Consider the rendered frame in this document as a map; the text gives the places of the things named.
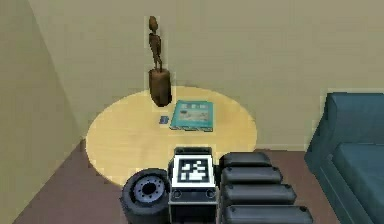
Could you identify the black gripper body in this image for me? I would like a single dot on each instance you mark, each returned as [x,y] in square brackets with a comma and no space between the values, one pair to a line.
[146,196]

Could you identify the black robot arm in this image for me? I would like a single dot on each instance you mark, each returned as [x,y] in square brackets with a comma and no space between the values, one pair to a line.
[253,193]

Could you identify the round pale wooden table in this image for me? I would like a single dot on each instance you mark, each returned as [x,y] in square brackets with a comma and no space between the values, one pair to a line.
[133,140]

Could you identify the small blue card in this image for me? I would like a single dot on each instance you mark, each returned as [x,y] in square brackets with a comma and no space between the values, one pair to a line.
[163,119]

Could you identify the teal book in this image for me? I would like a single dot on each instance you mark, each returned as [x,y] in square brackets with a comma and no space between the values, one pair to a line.
[193,116]

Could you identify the brown wooden figure statue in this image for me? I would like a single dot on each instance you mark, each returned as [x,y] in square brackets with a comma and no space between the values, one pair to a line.
[160,86]

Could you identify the teal sofa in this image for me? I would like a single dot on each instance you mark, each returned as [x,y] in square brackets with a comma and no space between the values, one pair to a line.
[353,150]

